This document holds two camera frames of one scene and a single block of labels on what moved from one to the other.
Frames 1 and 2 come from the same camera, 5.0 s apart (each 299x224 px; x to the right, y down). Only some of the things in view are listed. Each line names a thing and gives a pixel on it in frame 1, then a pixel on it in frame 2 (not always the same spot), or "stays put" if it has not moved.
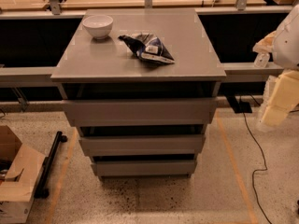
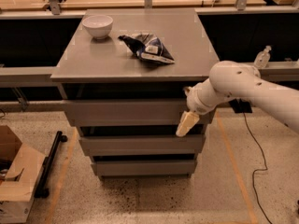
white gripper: (287, 44) to (195, 102)
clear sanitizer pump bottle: (262, 60) stays put
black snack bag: (147, 47) stays put
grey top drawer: (140, 113) stays put
